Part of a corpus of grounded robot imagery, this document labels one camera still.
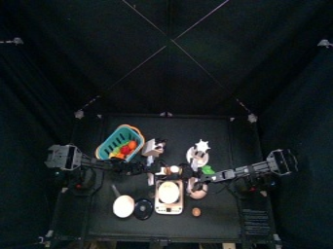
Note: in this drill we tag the green toy piece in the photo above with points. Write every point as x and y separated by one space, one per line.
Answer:
207 169

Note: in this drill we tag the white toy egg shell half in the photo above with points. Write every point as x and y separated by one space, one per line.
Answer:
174 169

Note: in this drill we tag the green toy vegetable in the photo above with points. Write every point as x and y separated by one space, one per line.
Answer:
116 150

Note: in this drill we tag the orange toy fruit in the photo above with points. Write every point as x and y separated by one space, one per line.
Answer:
132 144

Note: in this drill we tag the white frying pan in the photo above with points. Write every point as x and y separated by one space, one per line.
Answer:
123 206

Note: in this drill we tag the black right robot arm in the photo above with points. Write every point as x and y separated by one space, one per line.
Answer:
242 171

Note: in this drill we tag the small orange toy piece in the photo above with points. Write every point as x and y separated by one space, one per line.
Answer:
119 156

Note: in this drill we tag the white flat stick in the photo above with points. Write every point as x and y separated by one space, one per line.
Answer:
150 180

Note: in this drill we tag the white kitchen scale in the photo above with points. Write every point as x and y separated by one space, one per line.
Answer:
168 207

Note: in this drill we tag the white star shaped toy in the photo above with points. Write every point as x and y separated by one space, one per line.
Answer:
202 145

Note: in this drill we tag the white bowl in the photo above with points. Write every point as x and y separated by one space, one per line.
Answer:
168 192

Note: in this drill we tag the teal basket with orange rim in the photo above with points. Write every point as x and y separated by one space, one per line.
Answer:
114 140

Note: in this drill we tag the grey metal frame bracket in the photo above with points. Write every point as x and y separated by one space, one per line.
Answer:
251 118
166 114
79 114
324 43
16 41

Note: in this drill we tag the white black cow milk carton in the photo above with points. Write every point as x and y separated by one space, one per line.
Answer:
154 147

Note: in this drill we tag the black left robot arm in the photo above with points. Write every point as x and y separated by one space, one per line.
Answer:
86 161

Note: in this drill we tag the black round lid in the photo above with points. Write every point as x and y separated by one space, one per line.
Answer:
143 209

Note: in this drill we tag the brown toy egg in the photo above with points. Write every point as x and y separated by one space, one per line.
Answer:
197 212

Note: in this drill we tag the red toy tomato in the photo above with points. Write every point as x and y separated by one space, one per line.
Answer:
126 149

